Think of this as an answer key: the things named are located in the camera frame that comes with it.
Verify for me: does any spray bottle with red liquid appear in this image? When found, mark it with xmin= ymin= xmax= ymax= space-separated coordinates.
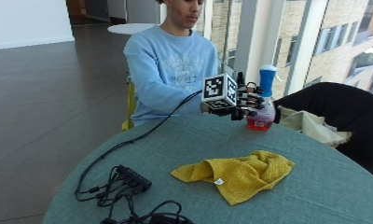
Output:
xmin=245 ymin=64 xmax=278 ymax=132

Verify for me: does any white cube of black markers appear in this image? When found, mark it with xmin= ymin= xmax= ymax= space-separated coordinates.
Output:
xmin=200 ymin=73 xmax=239 ymax=110

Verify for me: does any cream cloth bag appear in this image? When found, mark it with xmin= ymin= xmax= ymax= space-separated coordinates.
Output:
xmin=277 ymin=105 xmax=353 ymax=148

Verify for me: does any black jacket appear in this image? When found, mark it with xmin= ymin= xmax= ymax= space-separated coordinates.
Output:
xmin=271 ymin=81 xmax=373 ymax=185

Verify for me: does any the person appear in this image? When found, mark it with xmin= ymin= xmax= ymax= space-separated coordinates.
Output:
xmin=122 ymin=0 xmax=220 ymax=128

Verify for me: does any yellow cloth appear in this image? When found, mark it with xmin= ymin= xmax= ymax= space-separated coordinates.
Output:
xmin=169 ymin=150 xmax=295 ymax=206

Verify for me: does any yellow chair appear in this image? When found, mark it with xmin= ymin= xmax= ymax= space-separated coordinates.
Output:
xmin=121 ymin=77 xmax=138 ymax=133

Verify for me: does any white round table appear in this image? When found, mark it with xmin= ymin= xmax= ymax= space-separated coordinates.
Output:
xmin=105 ymin=22 xmax=158 ymax=35

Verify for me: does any black usb hub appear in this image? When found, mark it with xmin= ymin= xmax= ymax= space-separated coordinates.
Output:
xmin=114 ymin=164 xmax=153 ymax=193

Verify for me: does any black cable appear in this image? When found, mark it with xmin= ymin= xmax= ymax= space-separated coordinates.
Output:
xmin=73 ymin=90 xmax=204 ymax=200

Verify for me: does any bundle of black cables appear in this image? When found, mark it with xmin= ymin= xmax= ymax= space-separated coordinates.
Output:
xmin=96 ymin=166 xmax=196 ymax=224

